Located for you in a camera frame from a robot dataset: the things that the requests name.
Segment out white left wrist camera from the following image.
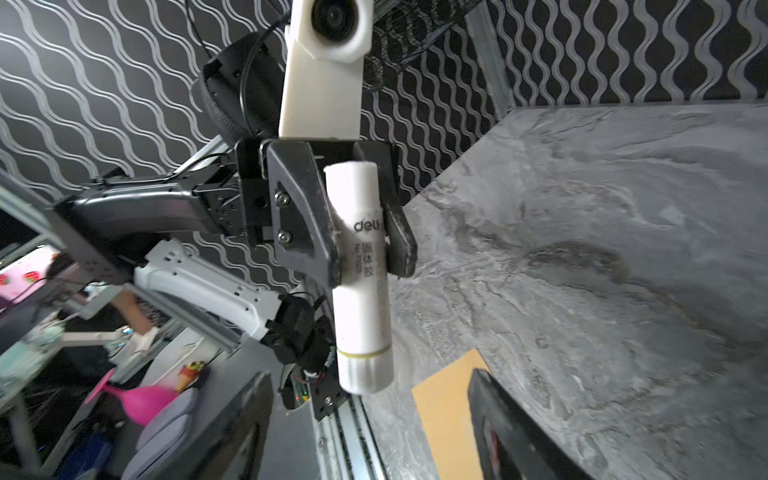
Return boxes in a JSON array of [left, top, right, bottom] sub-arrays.
[[278, 1, 374, 140]]

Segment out brown paper envelope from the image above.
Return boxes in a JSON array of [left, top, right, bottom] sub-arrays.
[[412, 349, 488, 479]]

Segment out black wire basket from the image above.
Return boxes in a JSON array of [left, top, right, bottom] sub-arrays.
[[363, 0, 480, 93]]

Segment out pink plastic object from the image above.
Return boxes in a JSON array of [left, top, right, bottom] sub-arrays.
[[84, 368, 178, 426]]

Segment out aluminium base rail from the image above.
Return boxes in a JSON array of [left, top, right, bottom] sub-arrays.
[[311, 386, 388, 480]]

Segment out aluminium frame corner post left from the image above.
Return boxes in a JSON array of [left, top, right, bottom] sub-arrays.
[[465, 1, 514, 120]]

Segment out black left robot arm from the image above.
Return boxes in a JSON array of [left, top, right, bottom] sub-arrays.
[[46, 33, 417, 393]]

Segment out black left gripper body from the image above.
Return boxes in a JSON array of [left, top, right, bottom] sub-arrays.
[[233, 136, 402, 247]]

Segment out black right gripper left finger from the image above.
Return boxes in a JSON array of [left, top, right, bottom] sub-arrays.
[[155, 372, 274, 479]]

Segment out grey padded cushion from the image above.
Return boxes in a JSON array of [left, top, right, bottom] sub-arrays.
[[121, 415, 192, 480], [136, 387, 199, 450]]

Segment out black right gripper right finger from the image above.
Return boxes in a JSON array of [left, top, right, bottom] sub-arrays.
[[468, 369, 590, 480]]

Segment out white glue stick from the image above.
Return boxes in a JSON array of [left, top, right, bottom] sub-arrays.
[[324, 161, 394, 395]]

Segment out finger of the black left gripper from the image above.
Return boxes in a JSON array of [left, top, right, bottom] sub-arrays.
[[263, 140, 341, 289], [353, 141, 418, 278]]

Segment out person at desk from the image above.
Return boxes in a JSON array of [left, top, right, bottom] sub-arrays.
[[44, 251, 160, 337]]

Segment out thin black left cable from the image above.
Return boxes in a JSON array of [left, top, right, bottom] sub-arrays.
[[182, 0, 295, 139]]

